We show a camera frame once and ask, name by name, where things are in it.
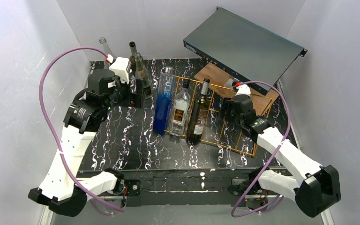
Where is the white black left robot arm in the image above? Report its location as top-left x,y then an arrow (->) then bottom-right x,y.
28,69 -> 143,217

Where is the grey rack-mount network switch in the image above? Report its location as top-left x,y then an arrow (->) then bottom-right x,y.
183,7 -> 307,95

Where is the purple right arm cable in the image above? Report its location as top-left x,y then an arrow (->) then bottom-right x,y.
231,81 -> 292,218

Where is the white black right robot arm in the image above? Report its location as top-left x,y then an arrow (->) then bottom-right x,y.
219,94 -> 341,218

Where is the wooden board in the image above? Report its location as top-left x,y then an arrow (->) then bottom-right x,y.
195,63 -> 279,116

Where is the dark green wine bottle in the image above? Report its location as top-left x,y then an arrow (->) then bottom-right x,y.
129,41 -> 137,63

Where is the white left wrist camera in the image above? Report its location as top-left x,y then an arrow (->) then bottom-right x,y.
106,54 -> 131,84

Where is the gold wire wine rack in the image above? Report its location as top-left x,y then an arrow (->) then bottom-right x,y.
158,73 -> 274,157

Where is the blue tall glass bottle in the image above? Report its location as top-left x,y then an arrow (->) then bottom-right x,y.
153,67 -> 176,135

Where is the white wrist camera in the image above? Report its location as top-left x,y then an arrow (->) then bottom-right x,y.
106,54 -> 131,84
235,83 -> 251,97

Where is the clear tall empty bottle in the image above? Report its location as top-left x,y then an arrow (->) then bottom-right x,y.
99,37 -> 117,69

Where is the clear labelled wine bottle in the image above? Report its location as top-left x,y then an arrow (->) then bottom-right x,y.
134,52 -> 152,99

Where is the grey metal bracket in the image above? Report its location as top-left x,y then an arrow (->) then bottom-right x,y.
225,78 -> 242,92

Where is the clear square liquor bottle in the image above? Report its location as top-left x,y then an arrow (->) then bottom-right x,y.
169,79 -> 191,136

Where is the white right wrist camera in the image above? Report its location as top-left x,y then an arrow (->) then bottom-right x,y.
235,83 -> 251,97

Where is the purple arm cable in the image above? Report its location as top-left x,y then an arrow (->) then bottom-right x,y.
231,81 -> 292,218
39,46 -> 125,213

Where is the aluminium frame rail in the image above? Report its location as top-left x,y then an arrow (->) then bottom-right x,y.
38,62 -> 336,225

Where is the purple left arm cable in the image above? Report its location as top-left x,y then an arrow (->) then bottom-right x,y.
39,46 -> 125,213

